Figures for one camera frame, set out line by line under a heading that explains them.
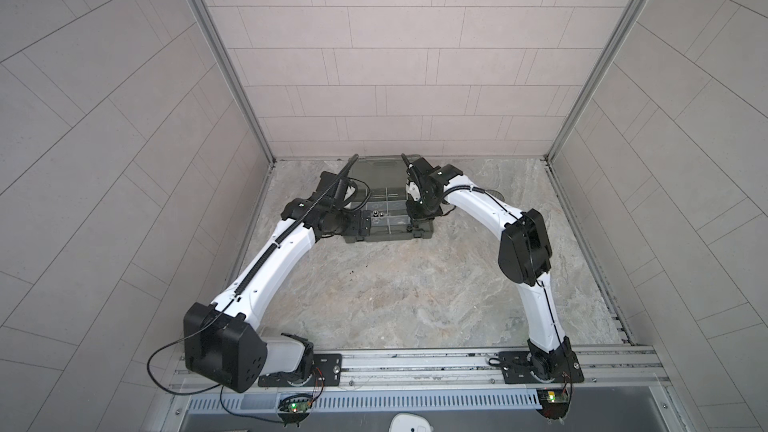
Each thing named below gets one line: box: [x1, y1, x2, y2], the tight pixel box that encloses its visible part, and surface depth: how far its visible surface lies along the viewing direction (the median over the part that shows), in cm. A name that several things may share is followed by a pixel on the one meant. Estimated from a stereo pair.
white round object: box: [389, 412, 434, 432], surface depth 64 cm
